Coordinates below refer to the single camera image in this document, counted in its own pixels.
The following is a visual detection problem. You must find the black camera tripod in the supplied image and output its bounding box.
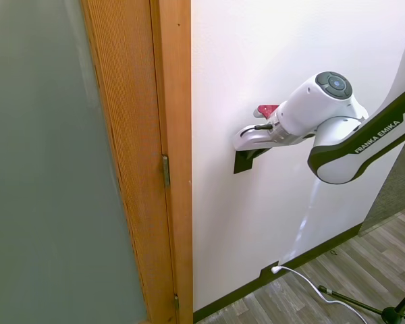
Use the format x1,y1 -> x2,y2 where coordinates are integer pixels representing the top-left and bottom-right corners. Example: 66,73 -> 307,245
317,275 -> 405,324

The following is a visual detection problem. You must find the wooden door frame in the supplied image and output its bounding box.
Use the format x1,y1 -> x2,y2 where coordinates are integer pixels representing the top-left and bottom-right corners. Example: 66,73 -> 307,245
149,0 -> 194,324

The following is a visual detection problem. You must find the white flat power cable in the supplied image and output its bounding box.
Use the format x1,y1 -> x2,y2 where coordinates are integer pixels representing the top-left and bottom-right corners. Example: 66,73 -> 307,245
279,266 -> 371,324

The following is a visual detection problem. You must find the grey textured wall panel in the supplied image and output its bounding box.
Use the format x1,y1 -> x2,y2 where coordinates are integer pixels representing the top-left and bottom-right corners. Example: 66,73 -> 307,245
358,129 -> 405,234

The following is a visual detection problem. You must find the large metal door hinge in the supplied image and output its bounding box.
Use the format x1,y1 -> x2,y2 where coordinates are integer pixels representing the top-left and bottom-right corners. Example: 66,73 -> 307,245
161,154 -> 171,188

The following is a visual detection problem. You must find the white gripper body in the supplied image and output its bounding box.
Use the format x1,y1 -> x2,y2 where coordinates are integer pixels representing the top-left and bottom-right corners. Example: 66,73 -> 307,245
232,122 -> 285,152

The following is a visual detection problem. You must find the black baseboard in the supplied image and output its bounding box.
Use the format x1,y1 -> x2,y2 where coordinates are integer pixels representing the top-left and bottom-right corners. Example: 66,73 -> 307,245
192,221 -> 365,323

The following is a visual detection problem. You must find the black wall outlet plate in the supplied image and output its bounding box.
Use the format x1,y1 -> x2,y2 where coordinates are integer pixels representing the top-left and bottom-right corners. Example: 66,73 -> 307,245
259,259 -> 281,281

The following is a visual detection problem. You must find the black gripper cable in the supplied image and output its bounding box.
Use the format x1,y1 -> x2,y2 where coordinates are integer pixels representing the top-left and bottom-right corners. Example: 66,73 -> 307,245
242,124 -> 273,133

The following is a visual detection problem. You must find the frosted glass wooden door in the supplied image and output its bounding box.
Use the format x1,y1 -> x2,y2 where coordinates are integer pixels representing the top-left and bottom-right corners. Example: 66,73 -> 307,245
0,0 -> 177,324

